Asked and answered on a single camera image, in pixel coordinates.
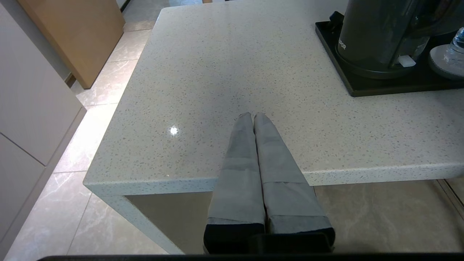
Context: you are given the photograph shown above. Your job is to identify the white ceramic saucer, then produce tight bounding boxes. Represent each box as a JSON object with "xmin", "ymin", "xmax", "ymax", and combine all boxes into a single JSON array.
[{"xmin": 428, "ymin": 44, "xmax": 464, "ymax": 80}]

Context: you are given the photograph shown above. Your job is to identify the white tall cabinet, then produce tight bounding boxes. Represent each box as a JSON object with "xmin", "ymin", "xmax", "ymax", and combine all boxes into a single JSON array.
[{"xmin": 0, "ymin": 4, "xmax": 87, "ymax": 250}]

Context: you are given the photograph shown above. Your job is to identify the light wooden door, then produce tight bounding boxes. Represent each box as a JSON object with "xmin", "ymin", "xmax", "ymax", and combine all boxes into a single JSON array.
[{"xmin": 16, "ymin": 0, "xmax": 126, "ymax": 90}]

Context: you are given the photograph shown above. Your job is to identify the clear red-label water bottle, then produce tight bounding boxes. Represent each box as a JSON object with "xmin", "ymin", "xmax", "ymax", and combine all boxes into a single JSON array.
[{"xmin": 444, "ymin": 27, "xmax": 464, "ymax": 69}]

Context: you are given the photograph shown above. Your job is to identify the black electric kettle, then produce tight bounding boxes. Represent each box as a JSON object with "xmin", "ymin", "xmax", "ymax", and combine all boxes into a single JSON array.
[{"xmin": 335, "ymin": 0, "xmax": 464, "ymax": 80}]

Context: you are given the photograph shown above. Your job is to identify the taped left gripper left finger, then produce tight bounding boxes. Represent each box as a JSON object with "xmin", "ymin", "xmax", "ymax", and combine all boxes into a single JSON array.
[{"xmin": 203, "ymin": 112, "xmax": 266, "ymax": 253}]

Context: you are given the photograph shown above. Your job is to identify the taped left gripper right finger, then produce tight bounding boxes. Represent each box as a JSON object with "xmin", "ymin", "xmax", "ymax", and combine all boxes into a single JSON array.
[{"xmin": 253, "ymin": 112, "xmax": 336, "ymax": 252}]

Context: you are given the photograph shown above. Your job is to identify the black rectangular serving tray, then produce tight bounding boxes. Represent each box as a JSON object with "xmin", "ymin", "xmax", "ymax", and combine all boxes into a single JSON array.
[{"xmin": 315, "ymin": 11, "xmax": 464, "ymax": 98}]

